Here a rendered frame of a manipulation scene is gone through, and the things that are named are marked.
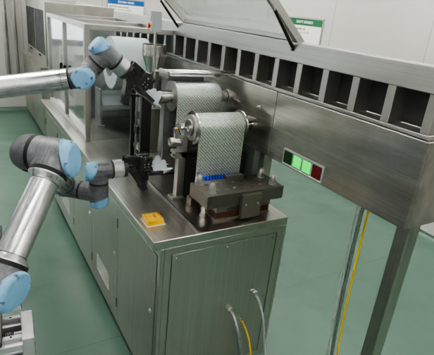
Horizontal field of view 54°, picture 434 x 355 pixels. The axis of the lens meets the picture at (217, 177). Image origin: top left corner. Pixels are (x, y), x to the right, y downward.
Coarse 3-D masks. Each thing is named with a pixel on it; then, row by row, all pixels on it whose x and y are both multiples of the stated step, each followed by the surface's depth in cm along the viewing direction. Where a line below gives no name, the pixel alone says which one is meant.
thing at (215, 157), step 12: (204, 144) 187; (216, 144) 191; (228, 144) 194; (240, 144) 198; (204, 156) 190; (216, 156) 193; (228, 156) 197; (240, 156) 200; (204, 168) 192; (216, 168) 196; (228, 168) 199
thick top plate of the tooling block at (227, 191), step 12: (216, 180) 192; (228, 180) 193; (240, 180) 196; (252, 180) 196; (264, 180) 198; (192, 192) 186; (204, 192) 178; (216, 192) 179; (228, 192) 180; (240, 192) 182; (252, 192) 185; (264, 192) 189; (276, 192) 193; (204, 204) 177; (216, 204) 178; (228, 204) 181
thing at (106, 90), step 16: (64, 16) 322; (80, 32) 253; (96, 32) 246; (112, 32) 250; (128, 32) 255; (80, 48) 257; (128, 48) 259; (96, 80) 256; (112, 80) 261; (160, 80) 276; (80, 96) 270; (96, 96) 259; (112, 96) 264; (80, 112) 274; (96, 112) 263; (112, 112) 268; (128, 112) 274; (80, 128) 279; (96, 128) 267; (112, 128) 272; (128, 128) 278
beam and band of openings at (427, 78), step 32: (192, 32) 247; (224, 32) 218; (224, 64) 222; (256, 64) 197; (288, 64) 186; (320, 64) 162; (352, 64) 149; (384, 64) 138; (416, 64) 128; (320, 96) 165; (352, 96) 151; (384, 96) 148; (416, 96) 137; (416, 128) 136
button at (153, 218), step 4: (156, 212) 180; (144, 216) 175; (148, 216) 175; (152, 216) 176; (156, 216) 176; (160, 216) 176; (144, 220) 175; (148, 220) 172; (152, 220) 173; (156, 220) 173; (160, 220) 174; (148, 224) 172; (152, 224) 173; (156, 224) 174
